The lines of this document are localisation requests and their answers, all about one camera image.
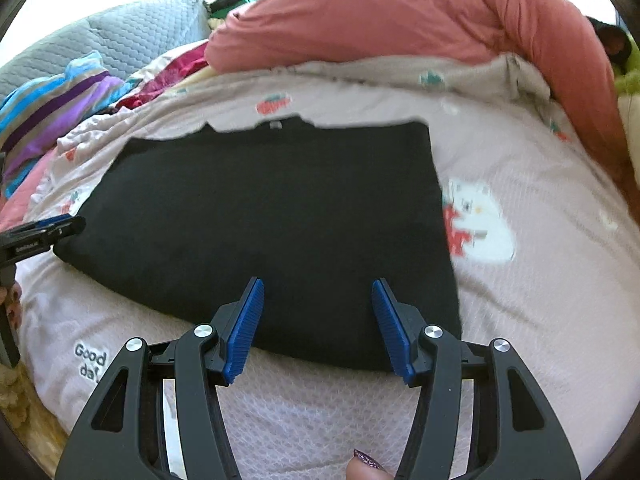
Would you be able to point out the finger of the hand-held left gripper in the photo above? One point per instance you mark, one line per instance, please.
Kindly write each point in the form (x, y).
(45, 237)

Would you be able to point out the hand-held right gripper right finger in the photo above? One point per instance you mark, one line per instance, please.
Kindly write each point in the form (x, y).
(392, 325)

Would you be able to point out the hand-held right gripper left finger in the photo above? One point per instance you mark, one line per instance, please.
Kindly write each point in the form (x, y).
(245, 325)

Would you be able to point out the black shirt with orange patches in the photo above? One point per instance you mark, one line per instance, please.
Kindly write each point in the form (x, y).
(250, 200)

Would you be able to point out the stack of folded clothes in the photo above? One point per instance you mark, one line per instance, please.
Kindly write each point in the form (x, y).
(230, 2)

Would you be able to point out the person's right hand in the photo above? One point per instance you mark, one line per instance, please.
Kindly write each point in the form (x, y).
(362, 467)

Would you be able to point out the pink pillow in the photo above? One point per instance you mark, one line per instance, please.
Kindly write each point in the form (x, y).
(20, 205)

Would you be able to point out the beige fluffy rug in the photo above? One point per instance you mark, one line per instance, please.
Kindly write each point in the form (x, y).
(15, 400)

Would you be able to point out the striped pillow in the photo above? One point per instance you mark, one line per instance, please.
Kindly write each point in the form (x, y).
(40, 105)

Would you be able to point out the strawberry print quilt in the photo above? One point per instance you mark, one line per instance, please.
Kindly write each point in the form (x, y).
(525, 285)

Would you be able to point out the cream yellow cloth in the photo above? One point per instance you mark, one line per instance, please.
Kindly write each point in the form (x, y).
(200, 77)

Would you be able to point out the grey quilted cushion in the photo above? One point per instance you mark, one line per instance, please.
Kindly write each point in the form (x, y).
(130, 30)

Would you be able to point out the red cloth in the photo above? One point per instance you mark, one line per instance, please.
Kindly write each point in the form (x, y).
(185, 60)

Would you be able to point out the pink duvet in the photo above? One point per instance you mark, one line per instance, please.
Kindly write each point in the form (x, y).
(375, 20)

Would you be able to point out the yellow green cloth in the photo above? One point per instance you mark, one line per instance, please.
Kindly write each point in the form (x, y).
(630, 85)

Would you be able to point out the dark cloth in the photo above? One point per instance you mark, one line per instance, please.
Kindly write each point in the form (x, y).
(612, 40)

